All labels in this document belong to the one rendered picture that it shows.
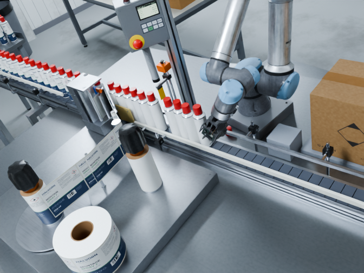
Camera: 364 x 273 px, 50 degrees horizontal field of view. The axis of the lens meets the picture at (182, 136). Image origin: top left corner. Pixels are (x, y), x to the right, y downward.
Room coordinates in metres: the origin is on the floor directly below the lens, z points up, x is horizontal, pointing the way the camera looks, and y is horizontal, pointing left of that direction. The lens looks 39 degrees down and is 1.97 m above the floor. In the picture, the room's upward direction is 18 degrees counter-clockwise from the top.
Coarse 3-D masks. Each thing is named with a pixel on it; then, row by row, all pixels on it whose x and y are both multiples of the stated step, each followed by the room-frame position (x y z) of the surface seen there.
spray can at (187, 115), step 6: (186, 102) 1.28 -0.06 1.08; (186, 108) 1.25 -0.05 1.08; (186, 114) 1.25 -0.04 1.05; (192, 114) 1.25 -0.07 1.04; (186, 120) 1.25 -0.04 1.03; (192, 120) 1.25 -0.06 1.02; (186, 126) 1.25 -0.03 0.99; (192, 126) 1.24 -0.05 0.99; (192, 132) 1.24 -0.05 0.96; (192, 138) 1.25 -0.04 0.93; (198, 138) 1.25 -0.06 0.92
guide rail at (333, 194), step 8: (152, 128) 1.41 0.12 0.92; (168, 136) 1.34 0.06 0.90; (176, 136) 1.31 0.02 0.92; (192, 144) 1.23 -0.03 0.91; (200, 144) 1.21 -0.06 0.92; (216, 152) 1.14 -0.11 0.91; (232, 160) 1.08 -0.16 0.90; (240, 160) 1.05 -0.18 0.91; (256, 168) 1.00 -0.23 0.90; (264, 168) 0.97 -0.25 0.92; (280, 176) 0.92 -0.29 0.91; (288, 176) 0.90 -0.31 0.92; (304, 184) 0.85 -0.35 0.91; (312, 184) 0.84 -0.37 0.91; (320, 192) 0.81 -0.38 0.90; (328, 192) 0.79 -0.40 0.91; (336, 192) 0.78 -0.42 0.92; (344, 200) 0.74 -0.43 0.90; (352, 200) 0.73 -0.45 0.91
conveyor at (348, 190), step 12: (168, 132) 1.40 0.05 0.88; (180, 144) 1.29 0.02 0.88; (216, 144) 1.22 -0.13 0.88; (216, 156) 1.15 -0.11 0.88; (240, 156) 1.11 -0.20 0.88; (252, 156) 1.09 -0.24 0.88; (252, 168) 1.02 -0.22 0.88; (276, 168) 0.99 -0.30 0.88; (288, 168) 0.97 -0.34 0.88; (312, 180) 0.88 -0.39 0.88; (324, 180) 0.86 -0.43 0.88; (312, 192) 0.83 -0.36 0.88; (348, 192) 0.79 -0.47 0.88; (360, 192) 0.77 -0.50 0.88; (348, 204) 0.74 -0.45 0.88
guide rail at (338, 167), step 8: (240, 136) 1.13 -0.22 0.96; (248, 136) 1.11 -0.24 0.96; (264, 144) 1.04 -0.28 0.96; (272, 144) 1.03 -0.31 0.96; (288, 152) 0.97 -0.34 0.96; (296, 152) 0.95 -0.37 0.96; (312, 160) 0.90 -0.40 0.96; (320, 160) 0.88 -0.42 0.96; (336, 168) 0.84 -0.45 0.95; (344, 168) 0.82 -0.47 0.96; (360, 176) 0.78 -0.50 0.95
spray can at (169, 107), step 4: (168, 96) 1.36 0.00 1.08; (164, 100) 1.34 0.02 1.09; (168, 100) 1.34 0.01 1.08; (164, 104) 1.35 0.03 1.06; (168, 104) 1.34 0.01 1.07; (172, 104) 1.35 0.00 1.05; (164, 108) 1.35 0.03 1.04; (168, 108) 1.33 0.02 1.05; (172, 108) 1.33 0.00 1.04; (168, 112) 1.33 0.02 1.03; (172, 112) 1.33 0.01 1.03; (168, 116) 1.33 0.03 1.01; (172, 116) 1.33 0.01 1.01; (168, 120) 1.34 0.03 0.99; (172, 120) 1.33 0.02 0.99; (172, 124) 1.33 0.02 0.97; (176, 124) 1.33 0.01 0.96; (172, 128) 1.33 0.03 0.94; (176, 128) 1.33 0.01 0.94; (172, 132) 1.34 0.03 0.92; (176, 132) 1.33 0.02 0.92; (180, 136) 1.33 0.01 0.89
